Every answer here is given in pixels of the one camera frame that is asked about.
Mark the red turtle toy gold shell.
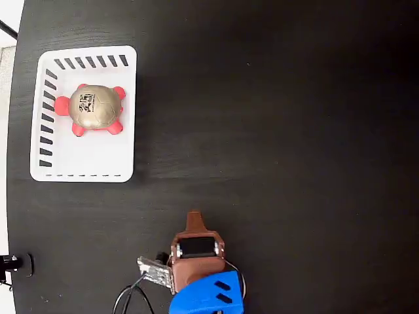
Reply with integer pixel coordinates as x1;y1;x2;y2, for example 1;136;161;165
53;83;127;137

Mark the white plastic basket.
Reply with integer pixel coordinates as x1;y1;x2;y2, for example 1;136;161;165
29;45;138;183

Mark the black table clamp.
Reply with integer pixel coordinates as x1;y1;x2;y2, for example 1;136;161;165
0;252;35;277

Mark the black rod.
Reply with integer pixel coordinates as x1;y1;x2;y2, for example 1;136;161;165
0;19;19;39

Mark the small camera circuit board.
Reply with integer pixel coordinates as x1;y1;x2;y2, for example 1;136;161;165
136;255;174;289

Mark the red white servo wire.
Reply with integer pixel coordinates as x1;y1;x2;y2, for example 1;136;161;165
224;260;246;300

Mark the black camera cable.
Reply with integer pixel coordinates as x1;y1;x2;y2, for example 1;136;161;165
112;271;155;314

